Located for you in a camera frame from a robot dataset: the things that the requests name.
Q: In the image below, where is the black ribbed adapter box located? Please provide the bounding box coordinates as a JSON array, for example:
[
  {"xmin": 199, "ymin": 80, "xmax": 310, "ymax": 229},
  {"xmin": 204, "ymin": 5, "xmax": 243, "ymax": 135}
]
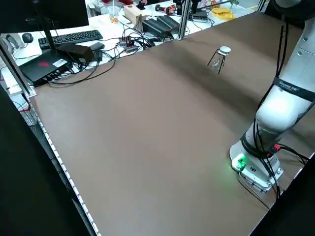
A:
[
  {"xmin": 156, "ymin": 15, "xmax": 181, "ymax": 30},
  {"xmin": 142, "ymin": 18, "xmax": 170, "ymax": 37}
]

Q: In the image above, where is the black looping desk cable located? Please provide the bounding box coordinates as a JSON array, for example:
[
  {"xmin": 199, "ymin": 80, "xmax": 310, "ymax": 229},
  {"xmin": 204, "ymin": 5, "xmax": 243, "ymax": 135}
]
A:
[{"xmin": 48, "ymin": 36, "xmax": 124, "ymax": 86}]

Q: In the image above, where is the small black flat device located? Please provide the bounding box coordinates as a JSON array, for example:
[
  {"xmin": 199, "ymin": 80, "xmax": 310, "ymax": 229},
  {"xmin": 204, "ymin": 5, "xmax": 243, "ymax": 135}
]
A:
[{"xmin": 191, "ymin": 10, "xmax": 209, "ymax": 23}]

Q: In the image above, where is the flat black power brick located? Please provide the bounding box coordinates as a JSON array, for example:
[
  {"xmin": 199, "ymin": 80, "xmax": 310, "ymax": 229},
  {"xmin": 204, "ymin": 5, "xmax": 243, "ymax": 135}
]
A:
[{"xmin": 90, "ymin": 41, "xmax": 106, "ymax": 51}]

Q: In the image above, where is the aluminium frame post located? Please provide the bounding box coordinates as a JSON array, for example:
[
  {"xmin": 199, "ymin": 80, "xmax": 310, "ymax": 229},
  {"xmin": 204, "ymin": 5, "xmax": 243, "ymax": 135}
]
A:
[{"xmin": 0, "ymin": 38, "xmax": 37, "ymax": 97}]

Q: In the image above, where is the black computer with red logo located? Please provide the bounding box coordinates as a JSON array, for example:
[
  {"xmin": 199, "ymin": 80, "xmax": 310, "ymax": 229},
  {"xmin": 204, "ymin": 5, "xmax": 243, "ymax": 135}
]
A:
[{"xmin": 19, "ymin": 51, "xmax": 74, "ymax": 88}]

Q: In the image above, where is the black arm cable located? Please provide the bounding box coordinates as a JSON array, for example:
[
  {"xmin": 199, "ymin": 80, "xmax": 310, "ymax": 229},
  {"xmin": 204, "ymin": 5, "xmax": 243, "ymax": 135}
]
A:
[{"xmin": 251, "ymin": 13, "xmax": 290, "ymax": 200}]

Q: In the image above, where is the yellow plastic case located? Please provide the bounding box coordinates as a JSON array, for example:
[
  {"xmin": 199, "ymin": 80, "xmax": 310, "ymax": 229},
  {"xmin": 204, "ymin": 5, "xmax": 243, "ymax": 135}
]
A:
[{"xmin": 211, "ymin": 6, "xmax": 237, "ymax": 21}]

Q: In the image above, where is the orange and black power tool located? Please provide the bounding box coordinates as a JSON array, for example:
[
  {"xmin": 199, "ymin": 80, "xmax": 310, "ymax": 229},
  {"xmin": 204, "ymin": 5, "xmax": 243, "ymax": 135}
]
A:
[{"xmin": 155, "ymin": 4, "xmax": 177, "ymax": 14}]

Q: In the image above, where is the person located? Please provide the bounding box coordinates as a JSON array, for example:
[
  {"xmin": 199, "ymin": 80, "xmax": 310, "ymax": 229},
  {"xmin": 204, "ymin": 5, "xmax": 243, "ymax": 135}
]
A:
[{"xmin": 102, "ymin": 0, "xmax": 135, "ymax": 5}]

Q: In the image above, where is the black rectangular box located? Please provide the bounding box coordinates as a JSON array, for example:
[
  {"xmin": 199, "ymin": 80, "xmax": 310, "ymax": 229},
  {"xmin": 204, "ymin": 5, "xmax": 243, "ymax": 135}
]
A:
[{"xmin": 56, "ymin": 43, "xmax": 95, "ymax": 65}]

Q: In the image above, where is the black computer monitor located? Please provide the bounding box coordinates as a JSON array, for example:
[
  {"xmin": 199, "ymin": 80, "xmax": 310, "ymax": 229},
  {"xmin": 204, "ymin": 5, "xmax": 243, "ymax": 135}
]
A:
[{"xmin": 0, "ymin": 0, "xmax": 90, "ymax": 56}]

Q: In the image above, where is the usb hub with plugs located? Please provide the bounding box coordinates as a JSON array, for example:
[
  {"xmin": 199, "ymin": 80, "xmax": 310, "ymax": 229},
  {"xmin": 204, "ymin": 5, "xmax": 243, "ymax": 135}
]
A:
[{"xmin": 119, "ymin": 35, "xmax": 139, "ymax": 54}]

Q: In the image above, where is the black wire tripod stand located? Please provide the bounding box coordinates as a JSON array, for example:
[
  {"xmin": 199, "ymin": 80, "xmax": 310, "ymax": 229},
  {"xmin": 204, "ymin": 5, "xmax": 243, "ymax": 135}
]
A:
[{"xmin": 207, "ymin": 48, "xmax": 229, "ymax": 74}]

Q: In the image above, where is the white table edge strip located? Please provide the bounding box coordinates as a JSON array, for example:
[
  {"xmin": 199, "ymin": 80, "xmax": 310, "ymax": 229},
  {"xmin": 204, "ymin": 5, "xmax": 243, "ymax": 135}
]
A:
[{"xmin": 29, "ymin": 97, "xmax": 102, "ymax": 236}]

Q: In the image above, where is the black keyboard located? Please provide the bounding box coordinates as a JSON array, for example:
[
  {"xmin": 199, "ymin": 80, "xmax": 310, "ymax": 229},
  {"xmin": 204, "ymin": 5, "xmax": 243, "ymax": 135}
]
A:
[{"xmin": 37, "ymin": 29, "xmax": 104, "ymax": 50}]

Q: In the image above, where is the aluminium profile post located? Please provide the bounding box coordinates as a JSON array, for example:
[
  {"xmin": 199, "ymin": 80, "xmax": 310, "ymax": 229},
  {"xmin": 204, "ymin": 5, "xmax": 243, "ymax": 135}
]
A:
[{"xmin": 179, "ymin": 0, "xmax": 192, "ymax": 40}]

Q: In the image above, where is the black base power cable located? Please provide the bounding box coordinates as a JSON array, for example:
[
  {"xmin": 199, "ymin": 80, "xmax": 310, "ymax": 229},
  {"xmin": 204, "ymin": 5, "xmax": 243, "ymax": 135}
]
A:
[{"xmin": 278, "ymin": 145, "xmax": 310, "ymax": 165}]

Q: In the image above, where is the clear plastic cup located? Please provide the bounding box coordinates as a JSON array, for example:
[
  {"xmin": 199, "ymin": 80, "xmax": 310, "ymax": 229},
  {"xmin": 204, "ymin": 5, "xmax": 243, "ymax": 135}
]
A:
[{"xmin": 107, "ymin": 5, "xmax": 121, "ymax": 25}]

